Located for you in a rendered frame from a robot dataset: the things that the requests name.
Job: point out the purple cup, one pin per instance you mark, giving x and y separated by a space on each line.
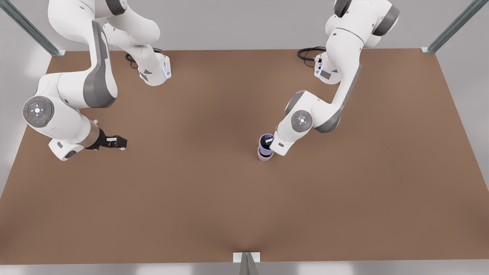
263 145

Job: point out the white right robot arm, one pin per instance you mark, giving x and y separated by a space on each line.
68 88

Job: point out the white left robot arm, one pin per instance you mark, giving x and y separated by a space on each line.
344 57

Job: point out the pink cup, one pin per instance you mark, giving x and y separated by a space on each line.
264 158

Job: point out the silver frame post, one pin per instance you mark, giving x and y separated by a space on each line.
30 28
247 263
454 26

